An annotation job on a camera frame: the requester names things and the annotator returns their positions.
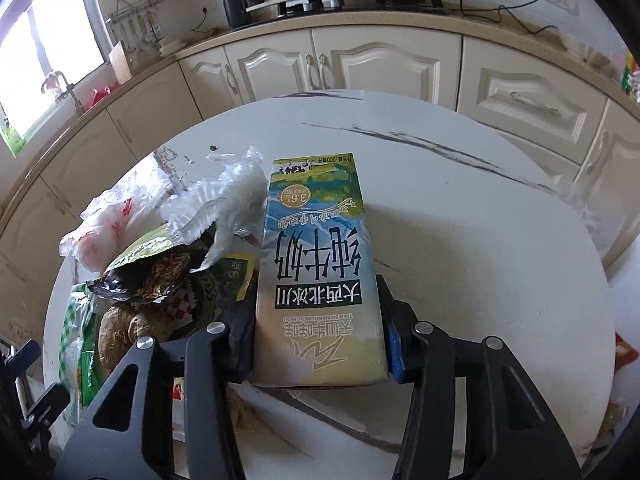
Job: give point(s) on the kitchen window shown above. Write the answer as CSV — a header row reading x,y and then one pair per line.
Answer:
x,y
50,45

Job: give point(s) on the dark foil snack wrapper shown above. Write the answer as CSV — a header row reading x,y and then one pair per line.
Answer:
x,y
155,275

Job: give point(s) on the cream kitchen base cabinets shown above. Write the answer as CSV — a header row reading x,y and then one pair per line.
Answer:
x,y
350,60

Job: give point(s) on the bright green plastic item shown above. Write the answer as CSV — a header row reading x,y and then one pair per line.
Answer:
x,y
14,140

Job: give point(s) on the white green milk carton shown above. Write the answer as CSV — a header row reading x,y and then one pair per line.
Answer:
x,y
320,280

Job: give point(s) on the white bowls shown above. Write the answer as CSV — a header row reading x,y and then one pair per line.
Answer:
x,y
172,47

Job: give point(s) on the white plastic bag red print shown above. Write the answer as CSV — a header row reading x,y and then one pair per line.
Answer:
x,y
110,225

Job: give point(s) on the white wall socket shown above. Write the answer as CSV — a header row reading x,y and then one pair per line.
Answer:
x,y
562,6

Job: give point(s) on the green checkered plastic bag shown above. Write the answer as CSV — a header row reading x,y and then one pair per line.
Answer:
x,y
82,350

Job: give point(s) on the metal faucet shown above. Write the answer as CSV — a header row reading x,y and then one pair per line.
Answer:
x,y
65,87

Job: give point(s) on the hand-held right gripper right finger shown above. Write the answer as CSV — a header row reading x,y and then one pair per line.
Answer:
x,y
396,355

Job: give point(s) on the wooden cutting board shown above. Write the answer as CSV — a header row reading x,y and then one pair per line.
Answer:
x,y
120,62

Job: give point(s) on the red white checkered wrapper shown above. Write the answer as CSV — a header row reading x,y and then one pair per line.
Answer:
x,y
182,305

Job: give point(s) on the yellow green snack packet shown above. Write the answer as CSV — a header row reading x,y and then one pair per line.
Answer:
x,y
145,247

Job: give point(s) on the clear crinkled plastic wrapper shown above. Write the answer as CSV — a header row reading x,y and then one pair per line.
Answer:
x,y
220,200

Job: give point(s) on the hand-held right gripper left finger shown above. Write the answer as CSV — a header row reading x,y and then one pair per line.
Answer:
x,y
240,345

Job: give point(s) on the black kettle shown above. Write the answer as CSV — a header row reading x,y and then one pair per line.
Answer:
x,y
235,10

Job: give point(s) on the brown pastry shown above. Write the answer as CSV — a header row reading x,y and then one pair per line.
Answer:
x,y
115,335
152,322

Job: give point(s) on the hanging utensil rack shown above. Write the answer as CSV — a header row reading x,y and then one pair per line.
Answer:
x,y
135,25

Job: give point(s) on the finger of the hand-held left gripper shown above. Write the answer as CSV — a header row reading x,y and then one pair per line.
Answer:
x,y
47,407

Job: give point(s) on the red plastic item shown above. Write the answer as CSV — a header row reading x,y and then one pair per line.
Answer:
x,y
100,99

